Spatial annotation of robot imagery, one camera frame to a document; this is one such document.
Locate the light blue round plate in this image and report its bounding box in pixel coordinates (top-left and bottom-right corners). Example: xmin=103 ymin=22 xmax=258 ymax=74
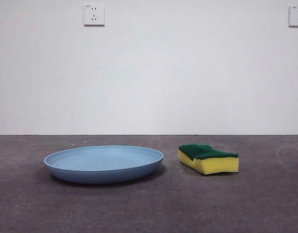
xmin=43 ymin=145 xmax=164 ymax=184

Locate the yellow sponge with green pad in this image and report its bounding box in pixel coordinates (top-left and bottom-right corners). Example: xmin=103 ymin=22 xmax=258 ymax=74
xmin=177 ymin=144 xmax=239 ymax=176

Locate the white wall socket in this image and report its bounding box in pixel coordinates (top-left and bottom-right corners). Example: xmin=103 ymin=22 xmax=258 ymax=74
xmin=288 ymin=5 xmax=298 ymax=27
xmin=83 ymin=3 xmax=105 ymax=27

